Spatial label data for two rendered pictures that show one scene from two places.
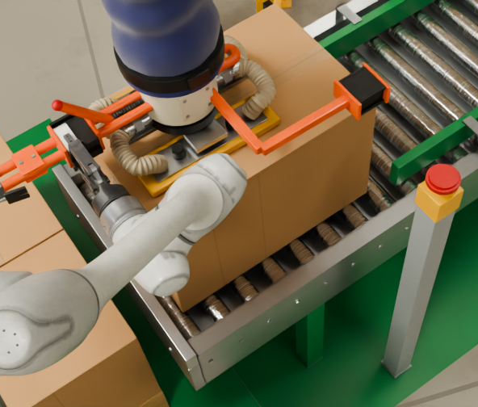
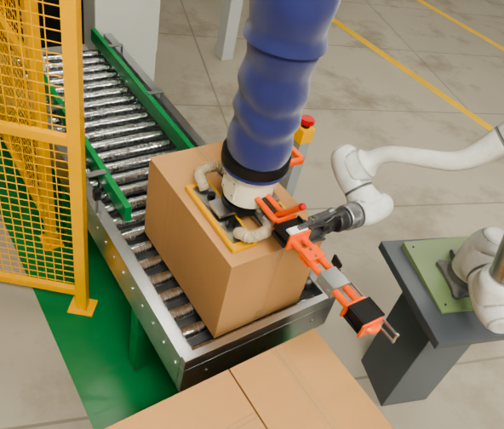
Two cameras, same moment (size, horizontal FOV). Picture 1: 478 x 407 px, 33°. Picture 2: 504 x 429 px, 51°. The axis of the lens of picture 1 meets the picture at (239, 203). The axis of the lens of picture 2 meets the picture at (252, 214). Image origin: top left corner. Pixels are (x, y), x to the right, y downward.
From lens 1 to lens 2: 2.11 m
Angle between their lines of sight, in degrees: 63
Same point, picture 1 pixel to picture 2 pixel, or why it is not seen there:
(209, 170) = (352, 151)
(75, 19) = not seen: outside the picture
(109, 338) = (315, 343)
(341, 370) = not seen: hidden behind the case
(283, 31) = (176, 158)
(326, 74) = (216, 150)
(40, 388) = (352, 385)
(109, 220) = (359, 214)
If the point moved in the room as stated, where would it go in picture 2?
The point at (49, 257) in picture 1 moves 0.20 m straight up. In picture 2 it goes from (252, 379) to (264, 347)
